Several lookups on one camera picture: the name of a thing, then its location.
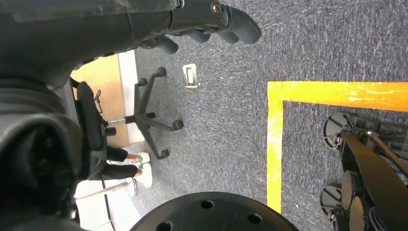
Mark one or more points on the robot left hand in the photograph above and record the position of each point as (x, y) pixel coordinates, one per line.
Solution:
(79, 32)

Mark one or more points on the person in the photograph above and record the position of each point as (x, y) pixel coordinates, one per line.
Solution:
(121, 170)

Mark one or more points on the black office swivel chair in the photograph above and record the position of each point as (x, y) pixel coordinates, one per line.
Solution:
(143, 118)

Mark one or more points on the open metal floor socket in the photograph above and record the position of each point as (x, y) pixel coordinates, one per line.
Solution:
(190, 76)

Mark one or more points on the black round flanged disc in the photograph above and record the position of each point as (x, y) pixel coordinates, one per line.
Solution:
(213, 216)

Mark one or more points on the yellow floor tape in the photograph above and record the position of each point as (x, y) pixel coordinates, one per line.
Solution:
(274, 153)

